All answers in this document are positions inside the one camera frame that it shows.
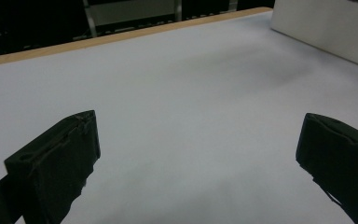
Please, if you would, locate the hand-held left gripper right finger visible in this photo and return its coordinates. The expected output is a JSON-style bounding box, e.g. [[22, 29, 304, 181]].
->
[[295, 112, 358, 224]]

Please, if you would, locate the white plastic bin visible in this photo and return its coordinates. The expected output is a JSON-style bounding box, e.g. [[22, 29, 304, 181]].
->
[[270, 0, 358, 73]]

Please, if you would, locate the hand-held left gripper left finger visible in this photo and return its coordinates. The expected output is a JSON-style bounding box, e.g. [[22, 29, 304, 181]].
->
[[4, 109, 102, 224]]

